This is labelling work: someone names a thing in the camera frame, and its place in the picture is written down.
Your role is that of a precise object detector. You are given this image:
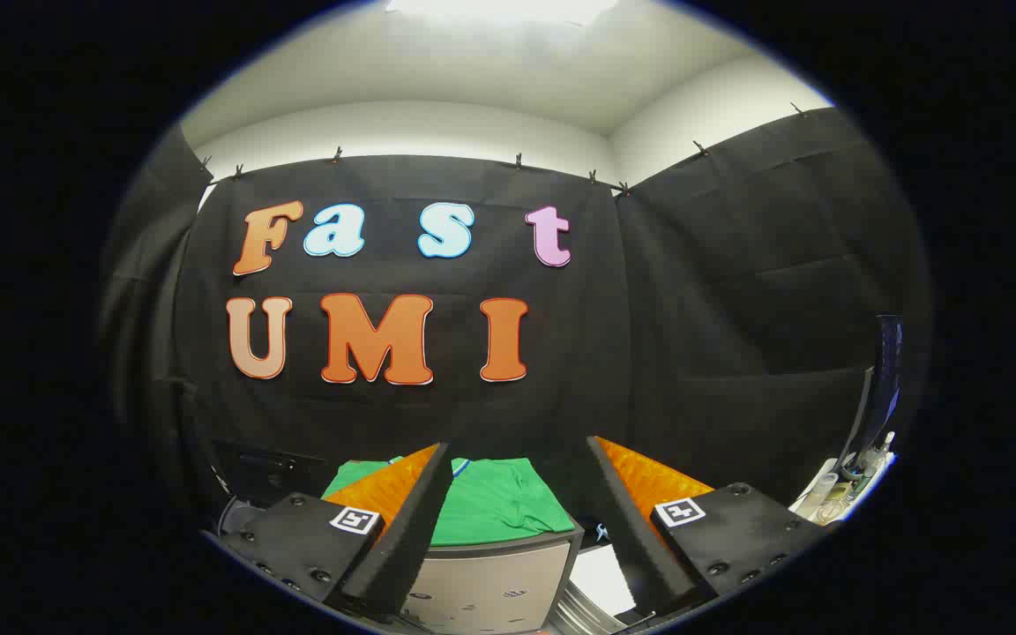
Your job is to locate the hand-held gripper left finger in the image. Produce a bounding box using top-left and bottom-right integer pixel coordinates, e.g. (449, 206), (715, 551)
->
(220, 443), (455, 620)

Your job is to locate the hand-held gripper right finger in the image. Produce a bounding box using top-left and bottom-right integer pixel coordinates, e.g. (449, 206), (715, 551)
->
(586, 436), (826, 617)

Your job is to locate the green shirt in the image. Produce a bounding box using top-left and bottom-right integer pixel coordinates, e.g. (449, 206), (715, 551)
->
(323, 457), (578, 548)

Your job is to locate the white paper sheet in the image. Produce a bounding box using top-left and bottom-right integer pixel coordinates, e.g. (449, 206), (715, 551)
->
(568, 544), (641, 618)

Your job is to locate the silver ribbed metal part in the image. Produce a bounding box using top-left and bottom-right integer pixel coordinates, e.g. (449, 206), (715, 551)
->
(548, 578), (624, 635)

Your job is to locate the grey cabinet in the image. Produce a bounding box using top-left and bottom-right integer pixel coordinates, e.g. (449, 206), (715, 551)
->
(398, 526), (586, 635)

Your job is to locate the clear plastic bottle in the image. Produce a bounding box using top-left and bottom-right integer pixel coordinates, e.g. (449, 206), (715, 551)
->
(792, 472), (837, 521)

